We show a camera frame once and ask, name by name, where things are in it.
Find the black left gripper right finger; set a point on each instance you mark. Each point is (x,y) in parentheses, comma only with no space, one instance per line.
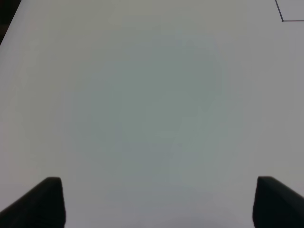
(276,205)

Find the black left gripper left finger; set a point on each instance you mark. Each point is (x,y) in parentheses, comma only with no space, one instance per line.
(41,207)

